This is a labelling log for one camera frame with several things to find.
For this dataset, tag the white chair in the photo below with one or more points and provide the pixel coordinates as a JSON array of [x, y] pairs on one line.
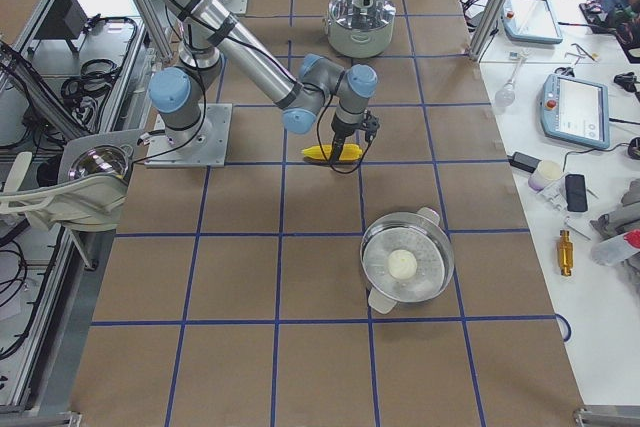
[[90, 204]]

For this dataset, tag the yellow toy corn cob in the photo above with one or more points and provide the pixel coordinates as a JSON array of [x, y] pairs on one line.
[[322, 153]]

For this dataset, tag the white pot with steel interior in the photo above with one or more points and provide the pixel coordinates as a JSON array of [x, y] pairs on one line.
[[359, 29]]

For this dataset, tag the steel steamer pot with bun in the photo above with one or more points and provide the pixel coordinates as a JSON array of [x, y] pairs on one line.
[[418, 232]]

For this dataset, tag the teach pendant tablet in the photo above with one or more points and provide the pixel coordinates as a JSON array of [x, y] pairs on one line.
[[531, 21], [575, 111]]

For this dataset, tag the white steamed bun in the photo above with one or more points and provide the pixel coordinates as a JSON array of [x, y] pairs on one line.
[[402, 264]]

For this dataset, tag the black power adapter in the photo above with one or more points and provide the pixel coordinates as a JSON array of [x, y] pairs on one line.
[[523, 162]]

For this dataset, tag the far teach pendant tablet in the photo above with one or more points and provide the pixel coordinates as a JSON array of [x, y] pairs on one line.
[[531, 21]]

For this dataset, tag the white purple cup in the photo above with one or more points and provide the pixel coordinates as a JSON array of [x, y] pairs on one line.
[[545, 173]]

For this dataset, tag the steel bowl on tray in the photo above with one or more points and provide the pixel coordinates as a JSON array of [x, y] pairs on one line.
[[108, 159]]

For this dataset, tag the near teach pendant tablet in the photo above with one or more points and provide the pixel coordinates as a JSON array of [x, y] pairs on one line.
[[575, 111]]

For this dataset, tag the black monitor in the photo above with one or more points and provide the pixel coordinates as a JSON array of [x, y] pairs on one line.
[[65, 21]]

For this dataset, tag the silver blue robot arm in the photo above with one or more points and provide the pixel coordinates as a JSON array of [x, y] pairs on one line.
[[301, 98]]

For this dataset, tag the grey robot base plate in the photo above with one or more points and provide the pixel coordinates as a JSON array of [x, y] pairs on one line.
[[203, 144]]

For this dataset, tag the gold brass fitting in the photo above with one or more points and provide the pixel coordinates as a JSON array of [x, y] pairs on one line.
[[564, 250]]

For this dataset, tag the aluminium frame post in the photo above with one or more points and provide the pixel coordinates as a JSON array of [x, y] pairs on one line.
[[492, 2]]

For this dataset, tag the black phone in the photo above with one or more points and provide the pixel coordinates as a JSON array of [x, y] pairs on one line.
[[576, 193]]

